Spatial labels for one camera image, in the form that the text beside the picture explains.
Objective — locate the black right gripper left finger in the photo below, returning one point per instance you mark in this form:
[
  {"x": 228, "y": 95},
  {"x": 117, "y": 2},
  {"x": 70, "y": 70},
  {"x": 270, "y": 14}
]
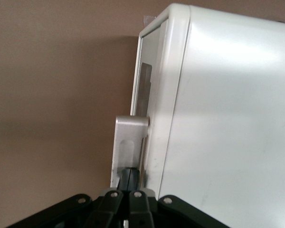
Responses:
[{"x": 104, "y": 209}]

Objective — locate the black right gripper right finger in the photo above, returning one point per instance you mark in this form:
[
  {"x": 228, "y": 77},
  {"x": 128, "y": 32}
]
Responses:
[{"x": 142, "y": 209}]

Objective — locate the white toaster oven body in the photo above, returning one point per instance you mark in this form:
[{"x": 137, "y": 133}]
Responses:
[{"x": 228, "y": 118}]

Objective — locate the clear tape piece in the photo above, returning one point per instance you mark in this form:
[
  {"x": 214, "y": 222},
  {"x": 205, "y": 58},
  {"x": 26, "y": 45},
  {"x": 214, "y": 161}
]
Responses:
[{"x": 148, "y": 20}]

